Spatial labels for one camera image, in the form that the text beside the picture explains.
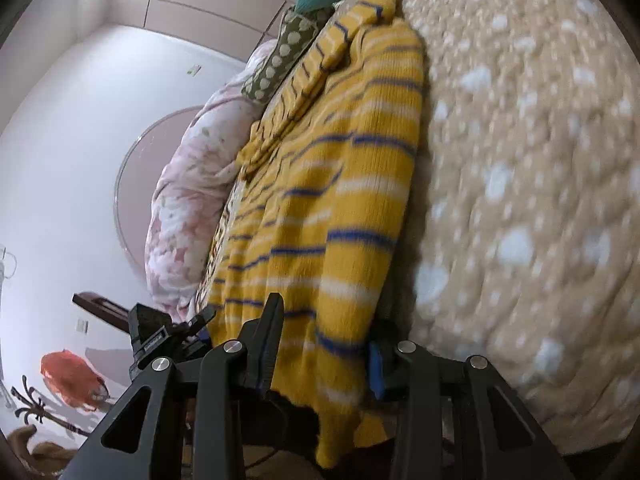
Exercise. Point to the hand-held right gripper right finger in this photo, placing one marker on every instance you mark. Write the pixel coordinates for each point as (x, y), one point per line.
(376, 372)

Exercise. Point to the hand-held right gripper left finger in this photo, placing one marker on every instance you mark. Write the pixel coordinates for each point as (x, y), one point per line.
(264, 360)

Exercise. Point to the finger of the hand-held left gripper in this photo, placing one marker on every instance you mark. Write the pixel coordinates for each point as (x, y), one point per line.
(192, 330)

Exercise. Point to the yellow striped knit sweater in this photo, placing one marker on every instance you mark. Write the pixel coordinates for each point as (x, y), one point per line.
(325, 185)

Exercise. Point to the dark wooden chair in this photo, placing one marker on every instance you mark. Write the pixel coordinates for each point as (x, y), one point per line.
(102, 307)

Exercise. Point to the orange bag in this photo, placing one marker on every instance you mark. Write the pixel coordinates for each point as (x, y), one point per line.
(72, 380)

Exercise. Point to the zigzag patterned blanket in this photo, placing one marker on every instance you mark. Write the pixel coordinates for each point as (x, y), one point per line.
(220, 242)

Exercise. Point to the pink floral fleece blanket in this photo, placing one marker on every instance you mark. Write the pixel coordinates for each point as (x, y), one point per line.
(185, 210)

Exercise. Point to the brown coat rack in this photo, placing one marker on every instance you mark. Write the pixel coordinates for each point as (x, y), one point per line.
(37, 407)

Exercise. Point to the brown fuzzy cloth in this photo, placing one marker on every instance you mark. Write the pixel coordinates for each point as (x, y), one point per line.
(42, 452)

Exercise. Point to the round pink headboard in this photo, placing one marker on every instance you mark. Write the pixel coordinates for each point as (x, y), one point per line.
(142, 160)

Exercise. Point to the beige heart print quilted bedspread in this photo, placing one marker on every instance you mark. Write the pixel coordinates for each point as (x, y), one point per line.
(525, 160)

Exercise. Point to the olive patterned bolster pillow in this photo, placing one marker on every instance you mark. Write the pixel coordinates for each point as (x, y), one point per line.
(282, 55)

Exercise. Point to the pale panelled wardrobe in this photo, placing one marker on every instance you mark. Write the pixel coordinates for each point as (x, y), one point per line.
(200, 0)

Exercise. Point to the white wall switch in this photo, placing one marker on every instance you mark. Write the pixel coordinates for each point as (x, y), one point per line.
(82, 326)

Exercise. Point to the wall thermostat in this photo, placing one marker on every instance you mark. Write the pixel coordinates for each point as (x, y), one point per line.
(194, 70)

